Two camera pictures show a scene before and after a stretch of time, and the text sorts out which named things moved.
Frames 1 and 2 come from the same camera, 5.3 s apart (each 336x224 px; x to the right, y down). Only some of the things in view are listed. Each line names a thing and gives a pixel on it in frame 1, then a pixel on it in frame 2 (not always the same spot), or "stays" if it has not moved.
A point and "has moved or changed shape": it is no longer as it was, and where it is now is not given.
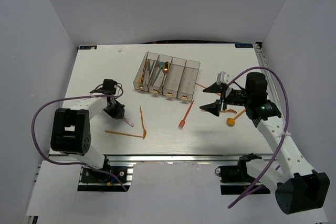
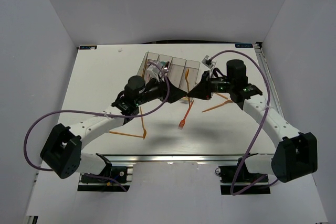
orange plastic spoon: [231, 121] -> [186, 77]
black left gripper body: [114, 110] -> [155, 90]
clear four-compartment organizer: [168, 76] stays
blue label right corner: [244, 45] stays
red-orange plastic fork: [182, 123] stays
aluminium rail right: [273, 94] stays
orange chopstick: [123, 134] stays
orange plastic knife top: [140, 78] stays
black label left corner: [88, 47] stays
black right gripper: [214, 107] -> [203, 90]
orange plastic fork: [225, 110] has moved or changed shape
